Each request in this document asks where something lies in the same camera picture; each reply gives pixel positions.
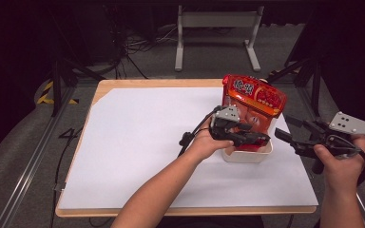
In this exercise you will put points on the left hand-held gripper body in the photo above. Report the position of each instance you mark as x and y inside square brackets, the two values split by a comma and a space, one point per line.
[223, 126]

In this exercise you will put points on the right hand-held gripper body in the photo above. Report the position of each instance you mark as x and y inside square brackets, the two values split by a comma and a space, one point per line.
[336, 139]

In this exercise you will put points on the white plastic box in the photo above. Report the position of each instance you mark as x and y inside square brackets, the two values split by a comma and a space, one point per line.
[247, 156]

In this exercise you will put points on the large orange food packet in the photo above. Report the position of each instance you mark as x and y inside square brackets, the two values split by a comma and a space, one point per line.
[256, 95]

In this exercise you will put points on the person's left hand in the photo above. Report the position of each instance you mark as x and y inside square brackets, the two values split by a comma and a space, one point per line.
[207, 144]

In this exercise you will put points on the person's right hand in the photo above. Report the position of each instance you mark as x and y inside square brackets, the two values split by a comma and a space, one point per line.
[342, 171]

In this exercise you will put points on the black tripod stand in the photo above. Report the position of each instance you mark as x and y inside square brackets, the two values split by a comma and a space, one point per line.
[315, 88]
[56, 85]

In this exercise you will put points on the wooden table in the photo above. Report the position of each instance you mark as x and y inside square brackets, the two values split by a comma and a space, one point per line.
[158, 83]

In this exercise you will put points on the white table mat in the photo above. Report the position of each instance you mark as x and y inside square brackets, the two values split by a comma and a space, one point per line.
[139, 142]

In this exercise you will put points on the yellow black hazard tape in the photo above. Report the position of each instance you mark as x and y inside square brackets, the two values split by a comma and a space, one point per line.
[46, 95]

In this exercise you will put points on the grey metal stand frame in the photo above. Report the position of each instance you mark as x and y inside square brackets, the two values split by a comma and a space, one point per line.
[218, 19]

